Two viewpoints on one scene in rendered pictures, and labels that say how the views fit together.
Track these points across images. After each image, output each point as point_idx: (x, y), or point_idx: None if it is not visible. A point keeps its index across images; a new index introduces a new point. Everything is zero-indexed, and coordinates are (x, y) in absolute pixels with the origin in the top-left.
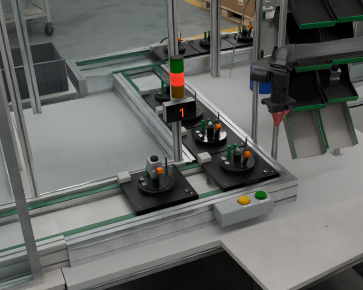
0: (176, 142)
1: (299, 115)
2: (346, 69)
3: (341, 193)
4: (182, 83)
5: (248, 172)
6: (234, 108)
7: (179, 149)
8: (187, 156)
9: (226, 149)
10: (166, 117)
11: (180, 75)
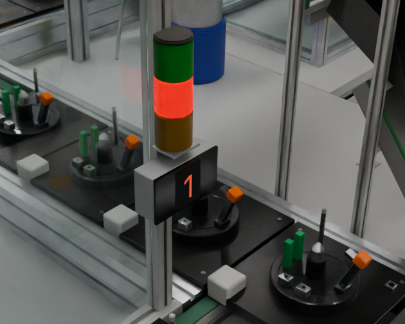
0: (161, 262)
1: None
2: None
3: None
4: (191, 108)
5: (355, 298)
6: None
7: (166, 278)
8: (173, 285)
9: (258, 243)
10: (156, 208)
11: (188, 86)
